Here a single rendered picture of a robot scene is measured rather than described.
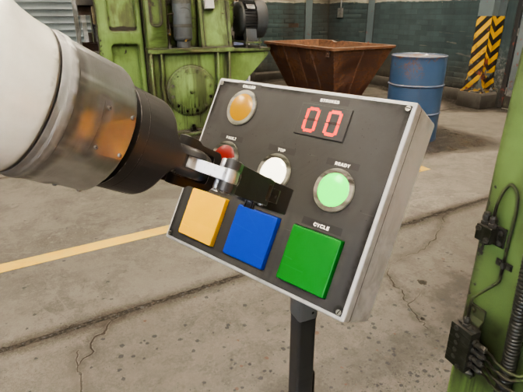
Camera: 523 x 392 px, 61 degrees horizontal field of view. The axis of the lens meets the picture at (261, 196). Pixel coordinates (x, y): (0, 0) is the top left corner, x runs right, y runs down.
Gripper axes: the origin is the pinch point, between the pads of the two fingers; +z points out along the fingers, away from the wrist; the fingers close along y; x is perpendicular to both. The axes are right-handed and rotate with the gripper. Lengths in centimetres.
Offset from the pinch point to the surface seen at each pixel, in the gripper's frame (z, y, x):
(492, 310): 41.0, 17.9, -5.1
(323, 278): 12.5, 3.2, -7.4
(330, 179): 12.9, -0.6, 4.8
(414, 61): 376, -159, 185
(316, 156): 13.2, -4.0, 7.3
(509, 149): 29.7, 15.1, 17.2
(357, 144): 13.2, 1.2, 10.1
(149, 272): 128, -152, -56
